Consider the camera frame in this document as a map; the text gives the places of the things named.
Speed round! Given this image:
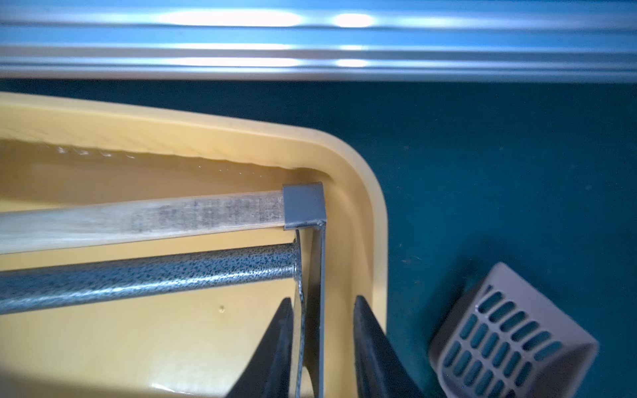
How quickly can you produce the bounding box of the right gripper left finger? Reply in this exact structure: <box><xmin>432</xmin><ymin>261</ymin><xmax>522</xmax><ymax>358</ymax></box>
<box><xmin>227</xmin><ymin>298</ymin><xmax>294</xmax><ymax>398</ymax></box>

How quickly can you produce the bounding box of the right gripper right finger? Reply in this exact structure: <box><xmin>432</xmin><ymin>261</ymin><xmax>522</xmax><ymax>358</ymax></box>
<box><xmin>353</xmin><ymin>295</ymin><xmax>423</xmax><ymax>397</ymax></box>

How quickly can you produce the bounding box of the wooden handle hoe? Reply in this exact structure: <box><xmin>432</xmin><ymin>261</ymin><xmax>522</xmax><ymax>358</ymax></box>
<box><xmin>1</xmin><ymin>182</ymin><xmax>327</xmax><ymax>397</ymax></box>

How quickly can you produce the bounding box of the yellow plastic storage box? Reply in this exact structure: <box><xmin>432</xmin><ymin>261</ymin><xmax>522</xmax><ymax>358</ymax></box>
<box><xmin>1</xmin><ymin>92</ymin><xmax>388</xmax><ymax>397</ymax></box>

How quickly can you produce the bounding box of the brown slotted plastic scoop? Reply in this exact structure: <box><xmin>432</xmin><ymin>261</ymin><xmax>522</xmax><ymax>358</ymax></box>
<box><xmin>429</xmin><ymin>263</ymin><xmax>599</xmax><ymax>397</ymax></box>

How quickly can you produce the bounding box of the horizontal aluminium frame bar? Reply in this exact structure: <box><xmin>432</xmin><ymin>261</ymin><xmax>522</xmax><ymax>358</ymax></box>
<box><xmin>1</xmin><ymin>1</ymin><xmax>636</xmax><ymax>83</ymax></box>

